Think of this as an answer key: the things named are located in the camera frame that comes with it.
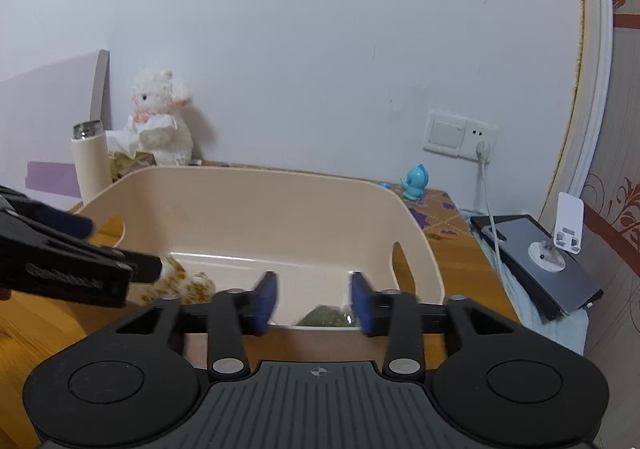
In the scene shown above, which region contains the floral patterned sock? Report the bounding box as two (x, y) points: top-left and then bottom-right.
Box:
(140, 255), (216, 305)

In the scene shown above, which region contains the cream thermos bottle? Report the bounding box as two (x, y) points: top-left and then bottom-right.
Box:
(72, 120), (112, 204)

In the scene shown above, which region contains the dark green cloth item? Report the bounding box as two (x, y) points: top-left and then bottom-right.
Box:
(297, 305), (357, 328)

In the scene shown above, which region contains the tissue box with tissues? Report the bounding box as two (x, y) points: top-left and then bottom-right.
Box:
(105, 128), (155, 182)

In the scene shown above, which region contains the beige plastic storage bin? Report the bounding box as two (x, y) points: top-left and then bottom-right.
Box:
(79, 166), (445, 327)

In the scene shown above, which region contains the lilac headboard panel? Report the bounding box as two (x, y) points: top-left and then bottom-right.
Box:
(0, 50), (108, 210)

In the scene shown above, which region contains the blue cartoon figurine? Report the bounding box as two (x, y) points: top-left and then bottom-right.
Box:
(400, 164), (430, 201)

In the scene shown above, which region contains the grey tablet device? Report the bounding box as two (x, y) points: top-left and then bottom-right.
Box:
(471, 215), (603, 320)

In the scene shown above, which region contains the white plush lamb toy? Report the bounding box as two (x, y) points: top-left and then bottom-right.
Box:
(130, 69), (194, 166)

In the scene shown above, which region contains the light blue towel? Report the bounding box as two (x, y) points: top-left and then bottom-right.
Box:
(472, 232), (589, 356)

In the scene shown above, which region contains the white phone stand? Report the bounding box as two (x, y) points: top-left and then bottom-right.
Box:
(528, 192), (584, 273)

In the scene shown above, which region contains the white power plug cable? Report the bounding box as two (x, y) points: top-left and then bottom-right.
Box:
(473, 140), (511, 280)

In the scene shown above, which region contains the white wall switch socket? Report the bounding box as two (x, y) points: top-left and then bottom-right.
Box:
(422, 110), (499, 164)

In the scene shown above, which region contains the white door frame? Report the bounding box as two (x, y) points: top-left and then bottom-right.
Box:
(539, 0), (614, 228)

